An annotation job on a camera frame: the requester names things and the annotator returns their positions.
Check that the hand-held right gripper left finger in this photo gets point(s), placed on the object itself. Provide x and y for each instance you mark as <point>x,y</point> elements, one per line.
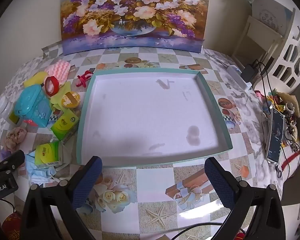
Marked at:
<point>87,182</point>

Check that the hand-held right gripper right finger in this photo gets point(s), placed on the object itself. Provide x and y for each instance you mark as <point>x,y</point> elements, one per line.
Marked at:
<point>220,182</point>

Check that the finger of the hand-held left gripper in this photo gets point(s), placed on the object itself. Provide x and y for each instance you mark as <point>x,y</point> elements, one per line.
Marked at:
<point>10,161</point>

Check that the teal plastic toy case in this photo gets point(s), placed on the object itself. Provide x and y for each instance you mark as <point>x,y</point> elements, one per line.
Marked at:
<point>32,105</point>

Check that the yellow round tin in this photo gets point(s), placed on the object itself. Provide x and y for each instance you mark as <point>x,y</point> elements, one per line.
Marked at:
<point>70,100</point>

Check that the yellow sponge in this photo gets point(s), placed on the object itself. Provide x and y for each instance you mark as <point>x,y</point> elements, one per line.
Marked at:
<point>35,78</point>

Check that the teal shallow cardboard box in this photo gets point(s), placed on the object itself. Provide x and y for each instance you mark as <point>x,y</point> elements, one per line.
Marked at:
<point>150,110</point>

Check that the pink wavy sponge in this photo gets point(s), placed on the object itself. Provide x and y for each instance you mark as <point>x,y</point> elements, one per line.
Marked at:
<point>58,70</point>

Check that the light blue face mask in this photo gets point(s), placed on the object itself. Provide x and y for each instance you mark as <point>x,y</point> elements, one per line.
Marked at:
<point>37,173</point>

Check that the green tissue packet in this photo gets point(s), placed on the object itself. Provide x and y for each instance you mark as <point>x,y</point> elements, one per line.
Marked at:
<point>63,123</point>
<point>46,153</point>

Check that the red patterned cloth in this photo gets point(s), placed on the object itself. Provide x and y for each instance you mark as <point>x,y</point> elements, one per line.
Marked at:
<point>11,227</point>

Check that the white plastic bottle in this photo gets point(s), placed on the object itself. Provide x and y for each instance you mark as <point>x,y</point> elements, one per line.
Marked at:
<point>3,107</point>

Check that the smartphone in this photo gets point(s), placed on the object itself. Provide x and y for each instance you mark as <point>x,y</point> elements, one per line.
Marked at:
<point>275,135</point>

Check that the yellow-green cloth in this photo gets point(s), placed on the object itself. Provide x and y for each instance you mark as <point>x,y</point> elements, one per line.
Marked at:
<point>65,87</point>

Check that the pile of small trinkets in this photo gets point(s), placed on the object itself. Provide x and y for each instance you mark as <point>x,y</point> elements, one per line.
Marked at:
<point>287,107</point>

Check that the white power strip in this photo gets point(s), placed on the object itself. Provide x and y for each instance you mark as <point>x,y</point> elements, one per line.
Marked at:
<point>237,76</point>

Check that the black charger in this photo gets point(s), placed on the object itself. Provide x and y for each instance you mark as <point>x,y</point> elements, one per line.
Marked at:
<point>248,72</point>

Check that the white lattice shelf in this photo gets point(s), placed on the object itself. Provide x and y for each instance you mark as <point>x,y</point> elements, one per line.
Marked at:
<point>277,62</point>

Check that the white wooden stool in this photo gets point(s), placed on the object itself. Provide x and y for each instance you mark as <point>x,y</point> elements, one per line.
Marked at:
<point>260,30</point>

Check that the flower painting poster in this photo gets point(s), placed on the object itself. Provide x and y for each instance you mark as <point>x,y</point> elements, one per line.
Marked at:
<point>135,12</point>

